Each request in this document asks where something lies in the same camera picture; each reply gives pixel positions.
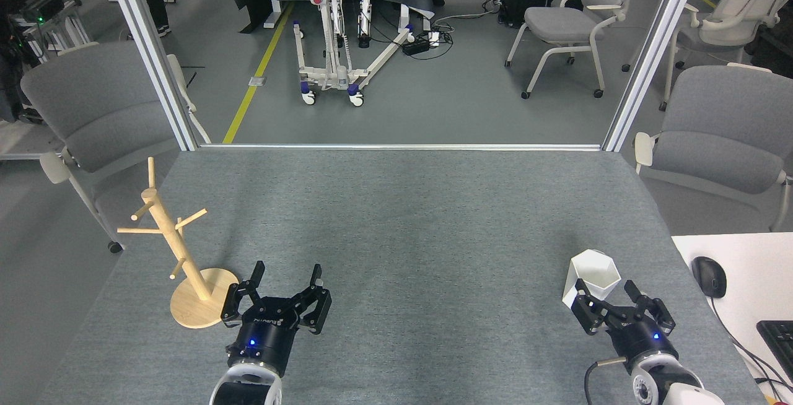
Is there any silver aluminium post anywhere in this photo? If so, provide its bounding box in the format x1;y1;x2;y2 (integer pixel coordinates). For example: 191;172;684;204
99;0;211;152
602;0;707;152

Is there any black keyboard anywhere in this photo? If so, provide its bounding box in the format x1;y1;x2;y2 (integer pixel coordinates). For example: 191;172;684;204
756;320;793;387

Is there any grey office chair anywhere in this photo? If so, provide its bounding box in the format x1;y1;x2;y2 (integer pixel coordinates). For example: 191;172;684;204
504;0;649;100
633;63;793;232
622;0;793;112
20;41;211;254

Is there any silver table edge rail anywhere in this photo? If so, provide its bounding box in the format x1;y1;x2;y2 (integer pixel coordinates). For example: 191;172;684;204
198;143;605;151

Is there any white faceted cup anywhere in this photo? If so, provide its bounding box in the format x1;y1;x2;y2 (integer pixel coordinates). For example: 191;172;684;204
562;249;621;308

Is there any black computer mouse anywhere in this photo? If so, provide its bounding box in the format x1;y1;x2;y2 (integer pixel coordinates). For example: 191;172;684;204
691;256;727;298

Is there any white desk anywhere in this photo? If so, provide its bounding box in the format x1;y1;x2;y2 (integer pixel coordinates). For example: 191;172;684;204
672;232;793;405

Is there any metal equipment rack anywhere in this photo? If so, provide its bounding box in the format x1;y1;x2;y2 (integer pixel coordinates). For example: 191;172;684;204
0;0;94;65

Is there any black mouse cable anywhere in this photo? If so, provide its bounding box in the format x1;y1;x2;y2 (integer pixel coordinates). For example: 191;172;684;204
709;297;793;390

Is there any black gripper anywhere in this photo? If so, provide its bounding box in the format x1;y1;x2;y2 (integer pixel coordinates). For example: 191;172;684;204
571;278;679;368
221;261;332;375

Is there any wooden cup rack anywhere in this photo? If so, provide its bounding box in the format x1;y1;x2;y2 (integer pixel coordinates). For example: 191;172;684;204
117;157;240;329

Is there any white stand on wheels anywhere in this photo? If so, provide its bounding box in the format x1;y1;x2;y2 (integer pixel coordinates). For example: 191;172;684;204
279;0;416;107

